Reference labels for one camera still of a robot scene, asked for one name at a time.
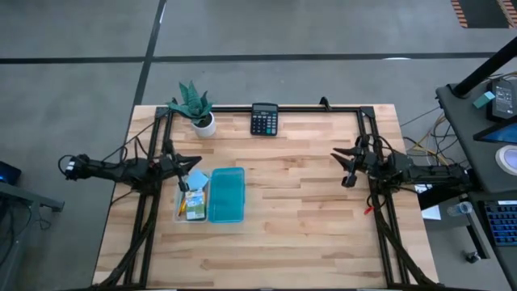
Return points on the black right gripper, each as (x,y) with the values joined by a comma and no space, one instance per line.
(363,161)

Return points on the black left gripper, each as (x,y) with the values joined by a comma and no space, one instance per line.
(171,163)

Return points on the blue sticky note pad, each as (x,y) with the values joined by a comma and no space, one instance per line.
(198,180)

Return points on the yellow green crayon box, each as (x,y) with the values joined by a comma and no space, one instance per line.
(196,206)

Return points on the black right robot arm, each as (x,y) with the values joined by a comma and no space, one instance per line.
(424,174)

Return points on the white plant pot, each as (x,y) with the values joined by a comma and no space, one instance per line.
(206,130)

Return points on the clear blue-lidded pencil box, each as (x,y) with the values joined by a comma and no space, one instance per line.
(227,196)

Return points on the green succulent plant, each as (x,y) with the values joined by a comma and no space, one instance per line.
(194,105)

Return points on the black desk calculator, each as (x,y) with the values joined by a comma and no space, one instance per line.
(264,120)

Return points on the white paper sheet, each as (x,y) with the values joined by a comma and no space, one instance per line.
(431,213)

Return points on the dark grey side table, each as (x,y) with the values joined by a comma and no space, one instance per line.
(464,133)

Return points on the clear water bottle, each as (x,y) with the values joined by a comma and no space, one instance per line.
(460,208)

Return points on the small teal box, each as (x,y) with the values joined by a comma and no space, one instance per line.
(484,99)

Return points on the black tablet screen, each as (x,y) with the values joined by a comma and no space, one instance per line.
(501,133)

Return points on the black caster wheel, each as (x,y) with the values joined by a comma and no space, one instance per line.
(472,257)

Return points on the white tape roll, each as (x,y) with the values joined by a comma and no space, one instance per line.
(508,159)

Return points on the black slanted pole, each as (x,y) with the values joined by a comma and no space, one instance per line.
(484,68)

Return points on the black power adapter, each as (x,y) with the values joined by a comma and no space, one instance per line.
(501,99)

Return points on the backlit black keyboard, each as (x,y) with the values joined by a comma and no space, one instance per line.
(503,222)

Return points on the grey desk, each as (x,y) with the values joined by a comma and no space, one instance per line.
(16,210)

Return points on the black device with blue light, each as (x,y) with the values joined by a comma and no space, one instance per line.
(9,174)

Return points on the black red-edged mat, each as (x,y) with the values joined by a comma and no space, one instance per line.
(482,12)

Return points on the black frame clamp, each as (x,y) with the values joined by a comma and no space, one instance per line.
(324,103)

